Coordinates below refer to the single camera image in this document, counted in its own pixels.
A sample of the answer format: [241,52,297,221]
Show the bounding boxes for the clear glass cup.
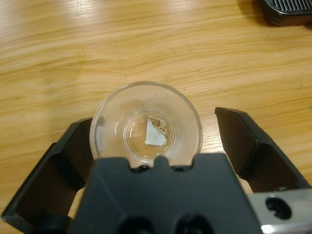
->
[89,80,203,169]

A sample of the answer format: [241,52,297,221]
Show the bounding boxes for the black drip tray metal grille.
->
[258,0,312,26]

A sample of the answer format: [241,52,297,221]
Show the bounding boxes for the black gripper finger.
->
[1,117,103,227]
[214,106,312,195]

